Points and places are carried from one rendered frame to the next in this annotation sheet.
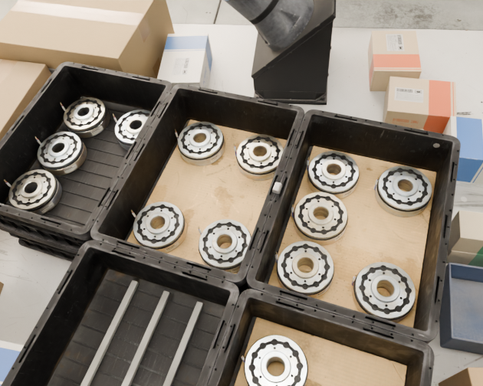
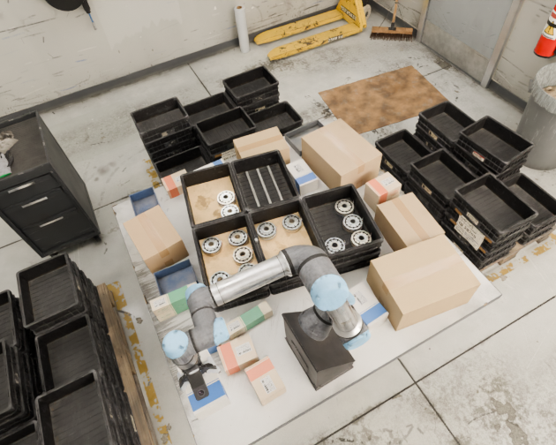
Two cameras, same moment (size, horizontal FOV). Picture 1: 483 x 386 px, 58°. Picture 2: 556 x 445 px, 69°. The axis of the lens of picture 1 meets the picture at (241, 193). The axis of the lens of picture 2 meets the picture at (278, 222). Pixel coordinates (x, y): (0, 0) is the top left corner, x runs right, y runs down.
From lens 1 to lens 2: 1.84 m
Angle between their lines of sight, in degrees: 64
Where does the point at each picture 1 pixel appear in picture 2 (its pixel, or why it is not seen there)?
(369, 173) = not seen: hidden behind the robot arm
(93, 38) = (394, 263)
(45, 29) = (424, 254)
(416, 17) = not seen: outside the picture
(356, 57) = (290, 382)
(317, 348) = not seen: hidden behind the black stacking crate
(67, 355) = (286, 186)
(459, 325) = (188, 274)
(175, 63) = (364, 297)
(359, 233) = (228, 261)
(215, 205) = (281, 242)
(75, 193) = (333, 217)
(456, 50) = (237, 425)
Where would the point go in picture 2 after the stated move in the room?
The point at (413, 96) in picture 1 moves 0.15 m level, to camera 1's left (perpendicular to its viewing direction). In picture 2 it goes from (241, 349) to (264, 327)
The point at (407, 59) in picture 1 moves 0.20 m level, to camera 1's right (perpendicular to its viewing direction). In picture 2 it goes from (255, 374) to (221, 409)
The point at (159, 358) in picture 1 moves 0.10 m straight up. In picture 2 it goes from (262, 199) to (260, 188)
